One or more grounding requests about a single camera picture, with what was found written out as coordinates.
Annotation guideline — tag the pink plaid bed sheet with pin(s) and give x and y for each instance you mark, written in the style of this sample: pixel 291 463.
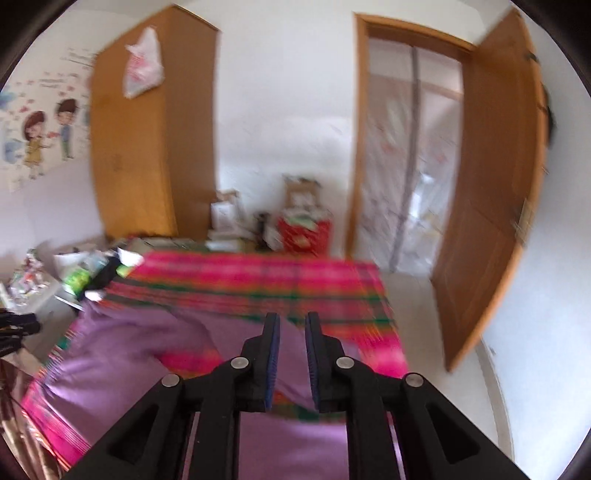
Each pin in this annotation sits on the pink plaid bed sheet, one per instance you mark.
pixel 349 298

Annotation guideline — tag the cluttered white bedside table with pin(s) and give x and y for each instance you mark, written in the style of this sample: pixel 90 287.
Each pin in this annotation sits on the cluttered white bedside table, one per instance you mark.
pixel 37 308

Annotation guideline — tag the brown cardboard box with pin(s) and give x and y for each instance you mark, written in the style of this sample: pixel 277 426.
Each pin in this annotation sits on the brown cardboard box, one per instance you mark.
pixel 301 192

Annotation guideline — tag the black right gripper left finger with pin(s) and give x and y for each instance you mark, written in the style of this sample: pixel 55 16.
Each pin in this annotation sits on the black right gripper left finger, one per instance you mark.
pixel 189 429

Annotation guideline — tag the white plastic bag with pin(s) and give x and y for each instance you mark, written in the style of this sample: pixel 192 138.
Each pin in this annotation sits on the white plastic bag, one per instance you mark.
pixel 144 69

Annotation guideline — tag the translucent mesh door curtain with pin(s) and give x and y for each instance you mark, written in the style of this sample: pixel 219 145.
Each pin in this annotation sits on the translucent mesh door curtain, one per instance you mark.
pixel 413 133

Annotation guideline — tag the orange wooden door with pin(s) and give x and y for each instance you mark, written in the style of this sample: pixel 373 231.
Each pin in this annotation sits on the orange wooden door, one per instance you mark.
pixel 500 178

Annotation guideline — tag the red gift box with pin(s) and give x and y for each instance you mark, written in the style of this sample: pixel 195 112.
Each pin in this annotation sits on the red gift box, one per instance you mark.
pixel 305 231

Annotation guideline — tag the purple fleece garment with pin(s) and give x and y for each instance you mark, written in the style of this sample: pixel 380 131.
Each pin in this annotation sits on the purple fleece garment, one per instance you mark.
pixel 116 356

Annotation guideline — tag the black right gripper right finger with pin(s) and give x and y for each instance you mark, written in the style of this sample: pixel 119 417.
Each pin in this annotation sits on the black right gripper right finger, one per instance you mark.
pixel 398 428

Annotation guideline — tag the cartoon couple wall sticker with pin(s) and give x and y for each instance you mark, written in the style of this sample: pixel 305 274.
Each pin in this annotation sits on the cartoon couple wall sticker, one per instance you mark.
pixel 45 115

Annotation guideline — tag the orange wooden wardrobe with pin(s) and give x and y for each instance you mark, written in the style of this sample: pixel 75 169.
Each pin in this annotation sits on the orange wooden wardrobe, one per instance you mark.
pixel 152 156

